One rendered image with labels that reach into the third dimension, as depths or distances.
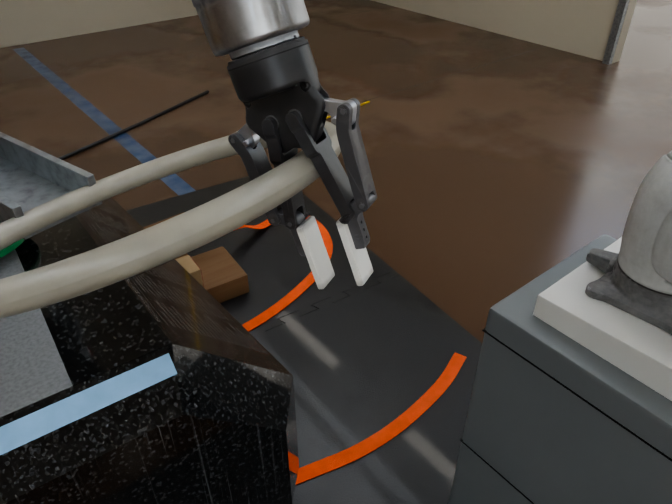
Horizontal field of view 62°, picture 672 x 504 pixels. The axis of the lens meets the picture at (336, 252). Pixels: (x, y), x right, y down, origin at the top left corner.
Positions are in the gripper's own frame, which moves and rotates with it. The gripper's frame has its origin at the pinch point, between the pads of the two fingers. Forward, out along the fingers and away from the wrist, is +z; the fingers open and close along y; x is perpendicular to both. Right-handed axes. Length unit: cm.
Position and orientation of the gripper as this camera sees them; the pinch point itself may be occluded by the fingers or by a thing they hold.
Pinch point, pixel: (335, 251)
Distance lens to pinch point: 56.4
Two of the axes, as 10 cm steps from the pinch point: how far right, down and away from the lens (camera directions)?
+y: -8.6, 1.1, 4.9
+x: -4.0, 4.5, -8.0
